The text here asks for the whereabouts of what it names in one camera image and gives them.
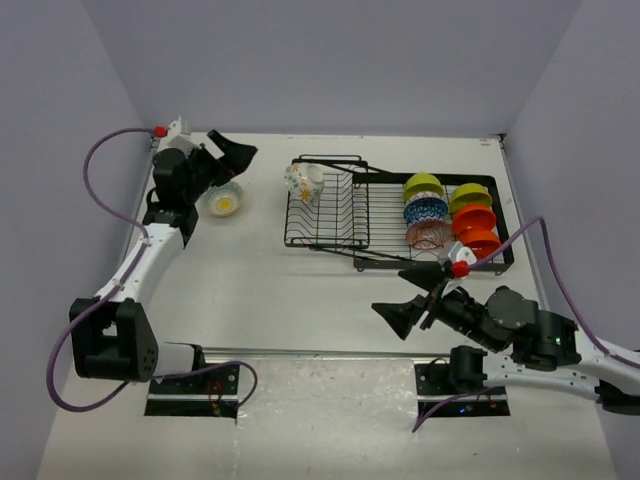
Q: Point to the orange bowl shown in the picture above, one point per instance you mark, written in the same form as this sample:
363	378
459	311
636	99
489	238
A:
473	216
482	242

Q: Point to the white floral leaf bowl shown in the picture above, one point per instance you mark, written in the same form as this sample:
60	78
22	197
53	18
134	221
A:
305	181

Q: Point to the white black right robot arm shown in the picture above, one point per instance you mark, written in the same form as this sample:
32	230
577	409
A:
514	342

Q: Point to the red pink patterned bowl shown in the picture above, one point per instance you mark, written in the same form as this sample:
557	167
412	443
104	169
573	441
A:
428	234

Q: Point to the black wire dish rack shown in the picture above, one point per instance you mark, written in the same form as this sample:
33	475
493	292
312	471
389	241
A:
359	215

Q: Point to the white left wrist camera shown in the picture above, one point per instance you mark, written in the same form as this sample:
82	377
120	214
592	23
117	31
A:
180	132

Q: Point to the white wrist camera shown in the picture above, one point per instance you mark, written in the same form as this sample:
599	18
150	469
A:
180	132
457	259

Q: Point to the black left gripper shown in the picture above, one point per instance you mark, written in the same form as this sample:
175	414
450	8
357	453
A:
235	157

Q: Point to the blue white patterned bowl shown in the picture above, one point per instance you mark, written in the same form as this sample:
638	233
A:
424	208

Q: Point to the yellow sun pattern bowl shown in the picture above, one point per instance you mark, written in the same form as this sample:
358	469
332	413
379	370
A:
225	200

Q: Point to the orange bowl front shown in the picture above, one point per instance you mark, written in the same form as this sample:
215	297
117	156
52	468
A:
482	242

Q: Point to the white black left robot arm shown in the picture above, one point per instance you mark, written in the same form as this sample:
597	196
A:
112	337

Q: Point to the orange bowl rear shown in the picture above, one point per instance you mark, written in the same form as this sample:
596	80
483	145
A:
473	216

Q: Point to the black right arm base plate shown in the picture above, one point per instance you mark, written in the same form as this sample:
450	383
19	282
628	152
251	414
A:
437	397

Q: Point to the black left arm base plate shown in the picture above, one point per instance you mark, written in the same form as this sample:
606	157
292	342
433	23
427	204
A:
210	395

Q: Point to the lime green bowl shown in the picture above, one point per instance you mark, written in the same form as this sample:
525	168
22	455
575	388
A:
422	182
469	193

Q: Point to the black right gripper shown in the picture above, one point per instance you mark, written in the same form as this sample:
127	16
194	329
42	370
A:
399	315

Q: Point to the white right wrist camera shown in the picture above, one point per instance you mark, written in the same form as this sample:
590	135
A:
457	259

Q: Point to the lime green bowl right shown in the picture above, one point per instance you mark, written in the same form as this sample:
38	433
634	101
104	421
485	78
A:
469	193

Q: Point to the lime green bowl left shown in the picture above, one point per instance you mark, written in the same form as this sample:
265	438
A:
422	182

